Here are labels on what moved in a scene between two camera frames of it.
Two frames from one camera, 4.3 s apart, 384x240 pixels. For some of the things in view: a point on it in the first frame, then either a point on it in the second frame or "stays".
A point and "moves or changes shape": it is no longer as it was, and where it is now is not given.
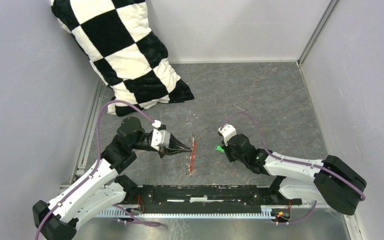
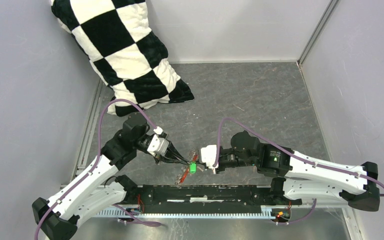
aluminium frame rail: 277,212 stays
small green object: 219,148 moves or changes shape
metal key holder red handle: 193,155 moves or changes shape
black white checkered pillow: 129,56 stays
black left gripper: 175,147 -> 172,155
